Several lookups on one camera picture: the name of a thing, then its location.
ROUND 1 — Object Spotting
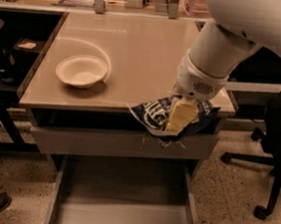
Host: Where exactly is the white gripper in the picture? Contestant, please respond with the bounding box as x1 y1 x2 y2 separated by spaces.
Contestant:
164 52 228 134

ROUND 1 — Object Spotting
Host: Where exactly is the blue chip bag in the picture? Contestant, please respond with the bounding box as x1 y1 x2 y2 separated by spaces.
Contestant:
129 95 220 137

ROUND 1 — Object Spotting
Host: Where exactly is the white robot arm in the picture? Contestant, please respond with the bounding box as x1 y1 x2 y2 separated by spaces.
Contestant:
164 0 281 135

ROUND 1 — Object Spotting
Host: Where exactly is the closed grey top drawer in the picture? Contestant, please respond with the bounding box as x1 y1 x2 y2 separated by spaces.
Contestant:
31 126 218 159

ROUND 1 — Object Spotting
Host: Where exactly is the grey drawer cabinet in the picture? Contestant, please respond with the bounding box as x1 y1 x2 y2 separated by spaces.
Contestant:
3 2 248 224

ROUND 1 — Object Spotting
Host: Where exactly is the open grey middle drawer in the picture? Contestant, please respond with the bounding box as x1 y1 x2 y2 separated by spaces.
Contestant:
44 155 198 224

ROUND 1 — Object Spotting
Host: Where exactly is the pink plastic crate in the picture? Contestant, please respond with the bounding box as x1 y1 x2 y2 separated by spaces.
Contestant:
183 0 210 17

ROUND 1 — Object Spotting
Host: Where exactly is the white paper bowl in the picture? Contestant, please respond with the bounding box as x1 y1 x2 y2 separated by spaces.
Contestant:
56 55 109 89

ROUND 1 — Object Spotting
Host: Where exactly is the black office chair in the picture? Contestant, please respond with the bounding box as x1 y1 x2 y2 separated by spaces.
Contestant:
220 92 281 220

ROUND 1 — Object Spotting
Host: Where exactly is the black chair base left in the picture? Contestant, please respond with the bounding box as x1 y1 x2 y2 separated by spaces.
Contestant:
0 19 39 152

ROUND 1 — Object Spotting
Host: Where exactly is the metal frame post middle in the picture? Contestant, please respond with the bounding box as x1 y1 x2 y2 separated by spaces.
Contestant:
167 0 179 19

